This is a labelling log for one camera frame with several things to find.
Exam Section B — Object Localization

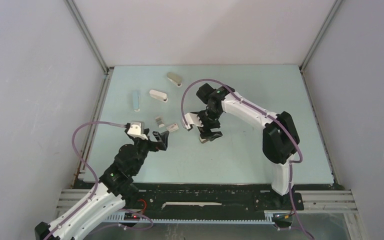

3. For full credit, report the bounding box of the white stapler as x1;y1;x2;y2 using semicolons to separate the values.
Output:
149;89;168;103

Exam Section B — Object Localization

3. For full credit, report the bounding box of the beige brown stapler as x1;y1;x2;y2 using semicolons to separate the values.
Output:
199;138;209;144

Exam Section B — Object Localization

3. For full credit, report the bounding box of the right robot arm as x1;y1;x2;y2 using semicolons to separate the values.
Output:
189;83;300;209

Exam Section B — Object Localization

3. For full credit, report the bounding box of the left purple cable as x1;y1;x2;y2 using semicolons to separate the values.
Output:
42;121;155;240

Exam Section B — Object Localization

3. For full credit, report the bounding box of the left aluminium frame post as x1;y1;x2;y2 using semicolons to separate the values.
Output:
64;0;110;75

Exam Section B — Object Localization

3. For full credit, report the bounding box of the light blue stapler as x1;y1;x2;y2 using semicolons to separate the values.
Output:
132;90;140;112

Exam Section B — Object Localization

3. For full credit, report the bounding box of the olive green stapler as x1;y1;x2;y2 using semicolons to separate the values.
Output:
166;72;183;88

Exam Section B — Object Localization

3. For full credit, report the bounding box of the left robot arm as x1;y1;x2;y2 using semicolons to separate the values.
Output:
34;129;170;240

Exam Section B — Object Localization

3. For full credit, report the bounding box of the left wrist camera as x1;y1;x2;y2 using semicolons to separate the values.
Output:
125;121;149;140

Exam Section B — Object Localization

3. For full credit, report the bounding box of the right aluminium frame post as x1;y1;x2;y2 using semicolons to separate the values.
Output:
299;0;345;73

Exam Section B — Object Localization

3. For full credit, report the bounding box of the open staple tray box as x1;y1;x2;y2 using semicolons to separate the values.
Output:
155;116;165;128

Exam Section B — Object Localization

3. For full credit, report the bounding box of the white staple box sleeve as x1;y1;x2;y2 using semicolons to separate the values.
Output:
166;123;179;133

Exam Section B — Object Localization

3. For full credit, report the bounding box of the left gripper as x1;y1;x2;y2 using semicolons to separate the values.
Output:
131;128;169;174

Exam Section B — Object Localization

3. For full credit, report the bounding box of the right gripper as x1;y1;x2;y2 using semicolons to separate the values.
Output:
192;108;223;142

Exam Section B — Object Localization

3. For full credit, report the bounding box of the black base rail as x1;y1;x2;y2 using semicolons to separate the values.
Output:
107;180;306;222

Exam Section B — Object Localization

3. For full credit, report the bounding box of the aluminium frame post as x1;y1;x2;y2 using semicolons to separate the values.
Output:
299;0;345;73
64;0;110;75

